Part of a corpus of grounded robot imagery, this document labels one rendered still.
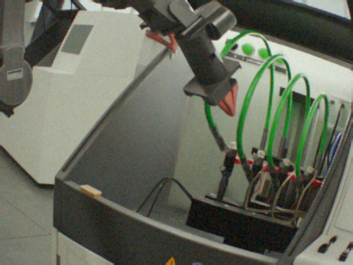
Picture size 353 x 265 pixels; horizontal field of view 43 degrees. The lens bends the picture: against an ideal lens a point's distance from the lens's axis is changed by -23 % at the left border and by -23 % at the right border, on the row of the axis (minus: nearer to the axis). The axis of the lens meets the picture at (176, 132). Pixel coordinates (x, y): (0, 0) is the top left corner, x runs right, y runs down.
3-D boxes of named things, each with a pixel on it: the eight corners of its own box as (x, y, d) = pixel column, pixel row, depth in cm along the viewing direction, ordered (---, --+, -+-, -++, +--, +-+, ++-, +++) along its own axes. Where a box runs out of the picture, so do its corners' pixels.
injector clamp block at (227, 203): (179, 246, 139) (192, 196, 136) (198, 240, 147) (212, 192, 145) (282, 276, 121) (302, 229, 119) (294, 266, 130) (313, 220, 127)
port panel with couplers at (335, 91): (308, 179, 149) (327, 80, 144) (310, 177, 152) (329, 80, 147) (338, 188, 142) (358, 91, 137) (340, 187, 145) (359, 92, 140)
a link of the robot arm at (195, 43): (165, 35, 92) (188, 38, 88) (189, 15, 95) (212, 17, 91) (180, 63, 96) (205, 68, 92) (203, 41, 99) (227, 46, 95)
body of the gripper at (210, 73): (244, 69, 99) (229, 39, 94) (212, 105, 95) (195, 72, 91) (219, 62, 103) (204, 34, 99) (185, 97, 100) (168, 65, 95)
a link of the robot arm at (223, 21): (143, 17, 94) (165, 6, 86) (181, -11, 98) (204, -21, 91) (184, 62, 97) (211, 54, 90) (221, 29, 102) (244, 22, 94)
